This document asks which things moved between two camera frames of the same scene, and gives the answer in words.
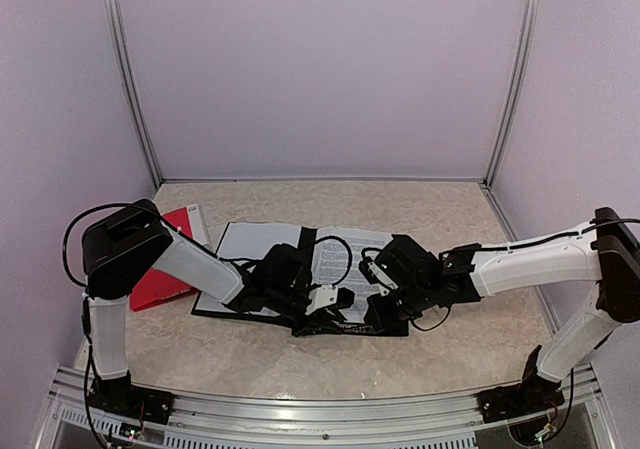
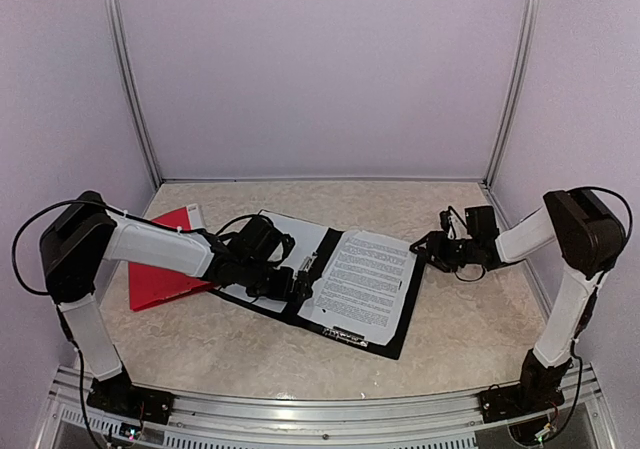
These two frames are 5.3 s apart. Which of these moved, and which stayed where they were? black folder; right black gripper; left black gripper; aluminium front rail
Moved: black folder; right black gripper; left black gripper
Stayed: aluminium front rail
